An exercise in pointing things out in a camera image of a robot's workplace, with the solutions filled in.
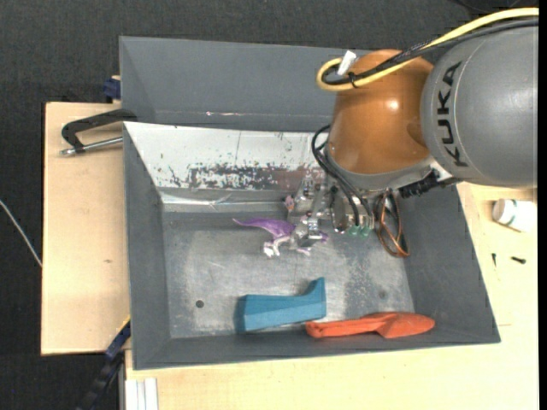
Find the blue angular block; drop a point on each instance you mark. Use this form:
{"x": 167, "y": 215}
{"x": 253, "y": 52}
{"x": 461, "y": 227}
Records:
{"x": 278, "y": 310}

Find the grey metal bin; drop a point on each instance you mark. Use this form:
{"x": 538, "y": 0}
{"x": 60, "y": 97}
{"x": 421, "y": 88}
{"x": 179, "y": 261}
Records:
{"x": 239, "y": 280}

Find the orange cloth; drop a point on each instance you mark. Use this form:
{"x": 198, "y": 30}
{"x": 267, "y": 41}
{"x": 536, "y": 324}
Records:
{"x": 384, "y": 325}

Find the purple toy dinosaur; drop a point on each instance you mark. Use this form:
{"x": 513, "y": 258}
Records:
{"x": 273, "y": 228}

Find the small black screw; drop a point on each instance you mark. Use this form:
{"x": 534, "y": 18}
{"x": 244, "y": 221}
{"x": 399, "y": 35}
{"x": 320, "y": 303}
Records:
{"x": 519, "y": 260}

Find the pale wood board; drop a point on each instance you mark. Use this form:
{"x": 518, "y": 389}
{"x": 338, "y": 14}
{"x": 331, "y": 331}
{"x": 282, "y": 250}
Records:
{"x": 83, "y": 237}

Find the brown round sunglasses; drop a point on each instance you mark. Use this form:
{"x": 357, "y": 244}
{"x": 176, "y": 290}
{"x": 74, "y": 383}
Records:
{"x": 395, "y": 248}

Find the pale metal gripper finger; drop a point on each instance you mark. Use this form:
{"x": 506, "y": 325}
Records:
{"x": 313, "y": 231}
{"x": 299, "y": 205}

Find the white plastic bottle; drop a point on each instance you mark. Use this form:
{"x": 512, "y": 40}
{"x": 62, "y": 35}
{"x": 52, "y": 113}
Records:
{"x": 515, "y": 215}

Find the black cylinder on white bracket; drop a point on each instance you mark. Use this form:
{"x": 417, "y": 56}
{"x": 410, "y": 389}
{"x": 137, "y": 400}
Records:
{"x": 421, "y": 185}

